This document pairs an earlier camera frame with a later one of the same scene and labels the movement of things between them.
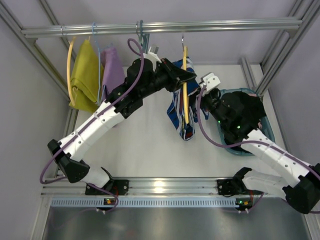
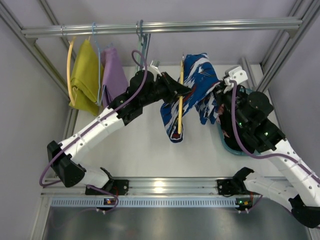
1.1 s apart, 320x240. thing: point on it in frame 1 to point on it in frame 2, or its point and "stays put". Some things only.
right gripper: [208, 97] to [223, 95]
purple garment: [114, 74] stays put
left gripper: [169, 75] to [167, 85]
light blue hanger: [98, 102] stays put
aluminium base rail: [153, 187] stays put
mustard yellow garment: [87, 78] stays put
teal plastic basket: [264, 123] stays put
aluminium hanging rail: [166, 28] stays put
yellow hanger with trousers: [185, 75] to [181, 97]
